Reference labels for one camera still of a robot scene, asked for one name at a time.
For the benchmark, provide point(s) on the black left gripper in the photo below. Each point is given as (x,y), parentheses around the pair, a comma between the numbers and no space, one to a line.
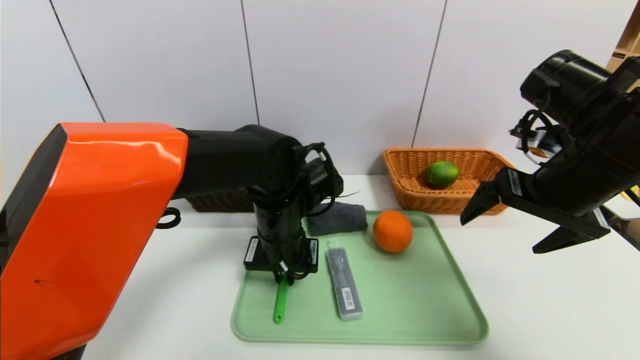
(280,259)

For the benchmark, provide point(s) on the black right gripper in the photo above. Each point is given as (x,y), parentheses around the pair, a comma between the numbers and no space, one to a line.
(552,207)

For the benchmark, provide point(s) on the yellow green spaghetti spoon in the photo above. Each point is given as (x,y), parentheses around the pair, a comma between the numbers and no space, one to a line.
(281,302)

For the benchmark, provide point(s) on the grey case with barcode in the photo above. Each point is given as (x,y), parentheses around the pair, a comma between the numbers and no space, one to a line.
(344,285)

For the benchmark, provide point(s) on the dark grey towel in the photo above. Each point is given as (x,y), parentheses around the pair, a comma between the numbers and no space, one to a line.
(345,220)

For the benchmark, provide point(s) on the green citrus fruit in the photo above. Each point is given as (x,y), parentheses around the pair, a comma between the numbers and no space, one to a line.
(442,174)

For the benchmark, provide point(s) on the orange fruit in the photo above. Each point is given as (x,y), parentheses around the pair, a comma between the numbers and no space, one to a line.
(393,231)

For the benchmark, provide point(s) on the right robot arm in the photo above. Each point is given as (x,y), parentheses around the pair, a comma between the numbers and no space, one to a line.
(600,140)

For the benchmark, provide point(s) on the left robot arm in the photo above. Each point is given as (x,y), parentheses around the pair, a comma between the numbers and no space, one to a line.
(100,225)

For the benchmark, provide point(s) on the orange wicker basket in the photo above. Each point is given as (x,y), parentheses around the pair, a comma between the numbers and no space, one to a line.
(440,200)

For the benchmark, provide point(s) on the dark brown wicker basket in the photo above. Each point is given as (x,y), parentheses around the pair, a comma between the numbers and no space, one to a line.
(220,202)

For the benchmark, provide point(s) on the light green plastic tray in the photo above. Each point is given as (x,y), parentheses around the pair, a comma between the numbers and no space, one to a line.
(400,320)

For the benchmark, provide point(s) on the light wooden cabinet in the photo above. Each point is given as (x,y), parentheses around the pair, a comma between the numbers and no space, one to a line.
(627,45)

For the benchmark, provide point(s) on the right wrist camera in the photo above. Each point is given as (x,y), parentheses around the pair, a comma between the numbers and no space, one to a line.
(540,140)

